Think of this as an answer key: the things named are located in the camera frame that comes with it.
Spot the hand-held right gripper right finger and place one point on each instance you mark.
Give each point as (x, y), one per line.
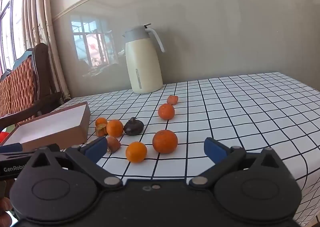
(214, 149)

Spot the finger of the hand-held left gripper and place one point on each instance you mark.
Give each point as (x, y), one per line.
(10, 147)
(52, 147)

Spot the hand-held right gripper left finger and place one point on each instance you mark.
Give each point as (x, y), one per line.
(97, 147)

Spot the brown-red persimmon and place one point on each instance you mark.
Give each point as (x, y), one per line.
(113, 144)

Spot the persimmon with green calyx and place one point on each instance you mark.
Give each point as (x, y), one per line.
(100, 130)

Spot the brown cardboard box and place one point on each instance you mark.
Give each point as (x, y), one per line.
(50, 127)

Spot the small orange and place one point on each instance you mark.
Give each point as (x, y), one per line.
(101, 121)

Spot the dark purple mangosteen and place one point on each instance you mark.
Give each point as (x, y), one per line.
(133, 127)

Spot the large orange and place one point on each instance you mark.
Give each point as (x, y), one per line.
(165, 141)

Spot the small reddish persimmon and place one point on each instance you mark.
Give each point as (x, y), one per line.
(172, 99)

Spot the person's left hand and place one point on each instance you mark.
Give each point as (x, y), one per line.
(4, 210)

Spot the red bag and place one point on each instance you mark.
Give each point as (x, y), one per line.
(2, 137)

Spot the white checkered tablecloth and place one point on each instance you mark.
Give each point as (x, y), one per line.
(237, 117)

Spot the wooden sofa with woven cushion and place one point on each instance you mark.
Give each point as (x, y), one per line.
(22, 84)

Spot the cream thermos jug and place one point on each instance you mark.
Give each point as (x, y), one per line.
(143, 67)

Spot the window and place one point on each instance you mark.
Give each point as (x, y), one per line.
(11, 29)

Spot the beige embroidered curtain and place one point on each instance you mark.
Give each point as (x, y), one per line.
(42, 29)

